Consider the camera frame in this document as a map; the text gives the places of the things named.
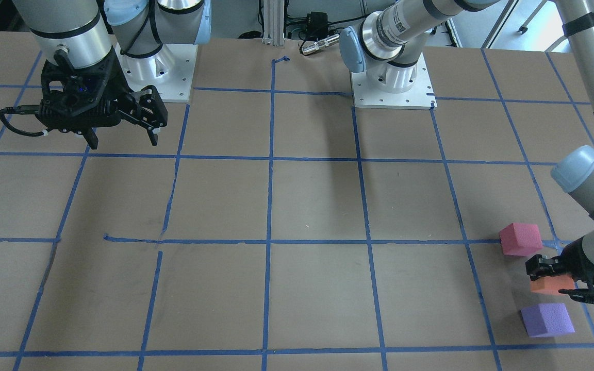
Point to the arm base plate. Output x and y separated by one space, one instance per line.
171 71
386 86

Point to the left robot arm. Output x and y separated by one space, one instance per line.
290 199

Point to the pink foam block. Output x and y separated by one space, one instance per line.
520 239

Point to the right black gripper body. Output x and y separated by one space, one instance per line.
115 78

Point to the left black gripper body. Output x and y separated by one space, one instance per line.
581 261

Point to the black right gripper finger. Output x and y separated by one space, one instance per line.
91 138
146 109

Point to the orange foam block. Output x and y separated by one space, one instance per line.
551 285

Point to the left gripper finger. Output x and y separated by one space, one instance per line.
580 295
539 266

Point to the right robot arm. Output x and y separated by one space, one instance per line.
87 30

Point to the purple foam block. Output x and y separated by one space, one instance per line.
547 319

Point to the aluminium frame post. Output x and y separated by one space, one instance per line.
273 15

